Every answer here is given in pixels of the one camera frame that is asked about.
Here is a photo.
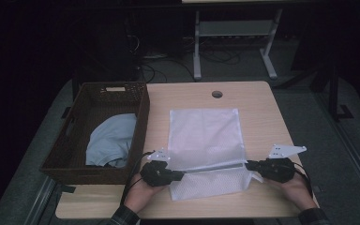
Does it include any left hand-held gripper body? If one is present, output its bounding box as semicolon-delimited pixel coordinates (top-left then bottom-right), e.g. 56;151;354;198
139;147;174;188

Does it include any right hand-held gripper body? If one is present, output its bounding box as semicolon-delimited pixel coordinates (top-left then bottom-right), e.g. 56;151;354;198
255;143;308;184

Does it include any white mesh laundry bag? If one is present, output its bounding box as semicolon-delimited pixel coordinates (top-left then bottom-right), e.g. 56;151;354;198
167;108;264;202

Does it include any light blue garment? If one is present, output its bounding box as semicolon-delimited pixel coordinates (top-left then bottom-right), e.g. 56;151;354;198
85;112;138;169

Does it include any brown wicker basket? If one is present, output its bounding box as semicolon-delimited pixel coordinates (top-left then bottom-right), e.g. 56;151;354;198
38;82;151;186

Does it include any person's left hand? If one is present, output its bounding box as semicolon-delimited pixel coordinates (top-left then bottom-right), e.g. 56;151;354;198
124;172;171;216

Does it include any person's right hand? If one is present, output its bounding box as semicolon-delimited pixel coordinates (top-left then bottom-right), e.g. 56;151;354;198
276;172;319;211

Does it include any black metal stand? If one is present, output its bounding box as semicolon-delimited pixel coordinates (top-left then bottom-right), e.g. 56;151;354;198
308;62;354;123

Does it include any white power strip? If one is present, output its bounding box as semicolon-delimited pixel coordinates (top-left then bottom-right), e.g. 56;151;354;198
143;53;169;60

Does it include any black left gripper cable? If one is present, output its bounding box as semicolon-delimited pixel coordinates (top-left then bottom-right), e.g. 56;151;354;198
121;151;156;204

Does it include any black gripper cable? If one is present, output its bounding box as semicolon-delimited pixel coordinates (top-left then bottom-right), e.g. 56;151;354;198
121;151;156;204
292;168;314;199

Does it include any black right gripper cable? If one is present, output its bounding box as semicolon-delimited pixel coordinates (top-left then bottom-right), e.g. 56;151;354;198
292;168;314;199

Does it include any grey metal floor rail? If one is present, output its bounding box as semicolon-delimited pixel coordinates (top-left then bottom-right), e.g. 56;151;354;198
23;176;58;225
314;93;360;209

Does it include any tangle of black floor cables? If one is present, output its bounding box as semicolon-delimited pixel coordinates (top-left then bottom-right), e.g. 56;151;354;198
135;46;242;83

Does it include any white metal desk frame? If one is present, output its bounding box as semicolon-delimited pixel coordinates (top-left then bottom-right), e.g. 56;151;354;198
192;8;284;81

